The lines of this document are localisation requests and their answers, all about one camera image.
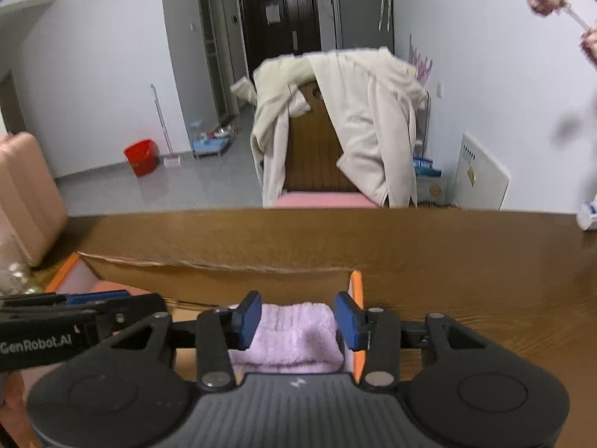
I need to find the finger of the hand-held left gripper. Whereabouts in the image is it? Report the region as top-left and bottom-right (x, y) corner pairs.
(64, 290), (168, 332)

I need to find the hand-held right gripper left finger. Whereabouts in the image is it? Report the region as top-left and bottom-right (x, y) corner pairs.
(100, 290), (263, 392)

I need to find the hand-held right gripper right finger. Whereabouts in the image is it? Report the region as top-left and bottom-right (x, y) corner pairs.
(335, 290), (488, 391)

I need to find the lilac fluffy towel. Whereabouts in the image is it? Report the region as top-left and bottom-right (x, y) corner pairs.
(228, 302), (346, 375)

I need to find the orange cardboard box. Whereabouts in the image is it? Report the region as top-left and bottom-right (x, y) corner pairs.
(28, 251), (365, 384)

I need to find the pink flat cloth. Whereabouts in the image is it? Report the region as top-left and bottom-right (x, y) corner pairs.
(88, 280), (152, 296)

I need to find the crumpled clear plastic bag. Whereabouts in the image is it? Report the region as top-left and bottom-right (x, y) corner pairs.
(0, 261), (34, 296)

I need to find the pink suitcase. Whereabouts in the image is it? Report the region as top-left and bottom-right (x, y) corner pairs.
(0, 131), (69, 268)

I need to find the pink seat cushion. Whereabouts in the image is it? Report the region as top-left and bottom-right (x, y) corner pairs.
(274, 191), (379, 209)

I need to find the red bucket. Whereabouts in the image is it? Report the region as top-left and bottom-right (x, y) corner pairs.
(123, 139), (160, 177)

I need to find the small white carton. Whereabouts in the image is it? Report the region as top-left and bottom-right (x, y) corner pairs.
(415, 175), (444, 205)

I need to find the white mop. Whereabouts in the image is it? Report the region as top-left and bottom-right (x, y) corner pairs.
(150, 83), (183, 168)

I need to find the blue packet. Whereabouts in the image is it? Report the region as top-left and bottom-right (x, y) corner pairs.
(412, 156), (442, 178)

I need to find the wooden chair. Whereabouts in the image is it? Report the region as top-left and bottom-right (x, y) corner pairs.
(284, 81), (361, 193)

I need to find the blue pet feeding stand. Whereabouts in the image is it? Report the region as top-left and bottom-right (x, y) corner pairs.
(190, 120), (235, 160)

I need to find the white flat panel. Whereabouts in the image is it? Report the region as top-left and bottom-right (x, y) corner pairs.
(452, 131), (512, 211)

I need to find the pale beige coat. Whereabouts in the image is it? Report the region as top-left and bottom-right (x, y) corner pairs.
(312, 47), (429, 209)

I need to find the cream jacket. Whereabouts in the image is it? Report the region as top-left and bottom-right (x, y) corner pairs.
(230, 55), (328, 208)

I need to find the dark entrance door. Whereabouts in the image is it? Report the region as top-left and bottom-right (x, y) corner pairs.
(237, 0), (323, 72)

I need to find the grey refrigerator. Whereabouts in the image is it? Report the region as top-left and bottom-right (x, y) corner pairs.
(332, 0), (395, 53)

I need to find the purple wall sticker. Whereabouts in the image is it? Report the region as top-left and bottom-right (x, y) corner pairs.
(407, 32), (434, 87)

